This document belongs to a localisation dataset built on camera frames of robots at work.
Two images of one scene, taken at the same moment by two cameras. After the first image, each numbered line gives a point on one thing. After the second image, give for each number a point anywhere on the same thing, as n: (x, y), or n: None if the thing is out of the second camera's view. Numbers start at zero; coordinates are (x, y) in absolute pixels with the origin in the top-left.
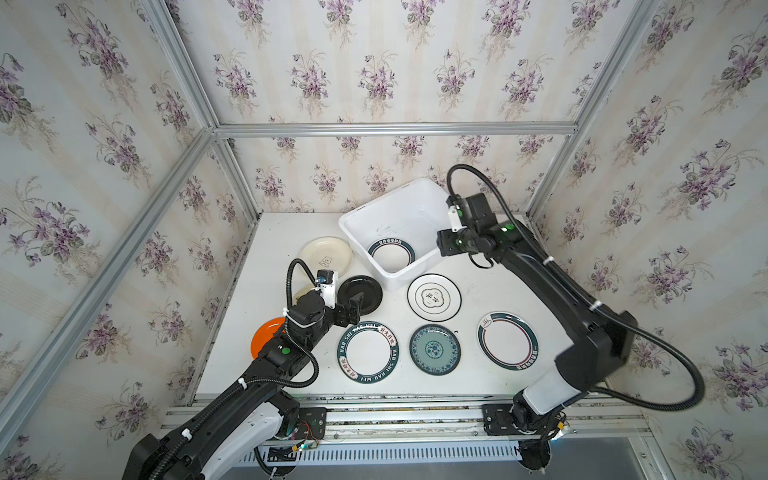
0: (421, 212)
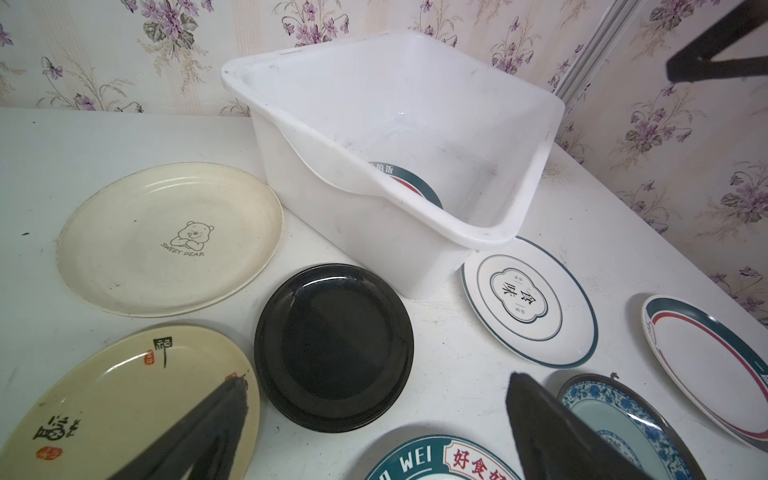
0: (396, 150)
